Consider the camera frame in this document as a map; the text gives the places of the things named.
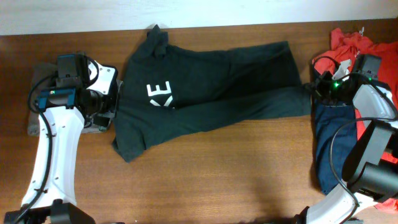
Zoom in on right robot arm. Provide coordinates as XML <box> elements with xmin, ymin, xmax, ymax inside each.
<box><xmin>293</xmin><ymin>54</ymin><xmax>397</xmax><ymax>223</ymax></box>

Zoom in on grey folded garment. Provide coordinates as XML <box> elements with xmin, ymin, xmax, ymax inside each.
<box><xmin>28</xmin><ymin>53</ymin><xmax>123</xmax><ymax>133</ymax></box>

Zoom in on red garment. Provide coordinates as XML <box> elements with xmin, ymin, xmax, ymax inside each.
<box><xmin>312</xmin><ymin>27</ymin><xmax>398</xmax><ymax>214</ymax></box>

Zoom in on blue garment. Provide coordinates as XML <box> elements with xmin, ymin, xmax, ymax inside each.
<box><xmin>313</xmin><ymin>100</ymin><xmax>357</xmax><ymax>195</ymax></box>

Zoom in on dark green Nike t-shirt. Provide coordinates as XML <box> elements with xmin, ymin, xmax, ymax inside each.
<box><xmin>113</xmin><ymin>26</ymin><xmax>311</xmax><ymax>162</ymax></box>

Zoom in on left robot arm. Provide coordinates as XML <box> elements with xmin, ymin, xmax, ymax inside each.
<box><xmin>4</xmin><ymin>54</ymin><xmax>123</xmax><ymax>223</ymax></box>

